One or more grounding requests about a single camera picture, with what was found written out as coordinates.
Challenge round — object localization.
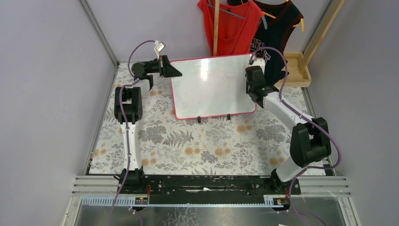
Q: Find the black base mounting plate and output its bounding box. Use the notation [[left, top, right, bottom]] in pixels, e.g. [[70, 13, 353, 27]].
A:
[[118, 175, 301, 204]]

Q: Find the dark navy jersey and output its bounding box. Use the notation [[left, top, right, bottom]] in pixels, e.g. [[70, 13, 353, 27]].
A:
[[226, 0, 303, 86]]

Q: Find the pink framed whiteboard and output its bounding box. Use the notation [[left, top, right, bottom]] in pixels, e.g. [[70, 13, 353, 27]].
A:
[[170, 54, 256, 120]]

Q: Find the wooden clothes rack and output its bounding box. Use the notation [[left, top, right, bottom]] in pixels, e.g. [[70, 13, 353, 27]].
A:
[[213, 0, 346, 88]]

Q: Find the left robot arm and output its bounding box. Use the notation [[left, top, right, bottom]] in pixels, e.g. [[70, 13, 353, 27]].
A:
[[114, 55, 182, 188]]

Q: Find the red tank top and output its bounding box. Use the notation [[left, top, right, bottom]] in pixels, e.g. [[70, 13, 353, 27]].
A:
[[197, 0, 264, 56]]

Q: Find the white slotted cable duct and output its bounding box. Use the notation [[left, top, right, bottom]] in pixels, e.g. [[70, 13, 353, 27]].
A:
[[81, 196, 284, 209]]

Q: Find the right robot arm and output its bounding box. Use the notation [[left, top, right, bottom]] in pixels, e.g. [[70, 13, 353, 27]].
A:
[[245, 66, 331, 185]]

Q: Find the floral table mat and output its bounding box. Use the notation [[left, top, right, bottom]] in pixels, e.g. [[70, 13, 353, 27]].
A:
[[88, 62, 327, 176]]

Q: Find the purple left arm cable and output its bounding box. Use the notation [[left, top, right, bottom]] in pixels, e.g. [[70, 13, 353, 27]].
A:
[[108, 40, 156, 226]]

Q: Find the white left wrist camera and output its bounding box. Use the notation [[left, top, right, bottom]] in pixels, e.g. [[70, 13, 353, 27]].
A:
[[154, 40, 166, 58]]

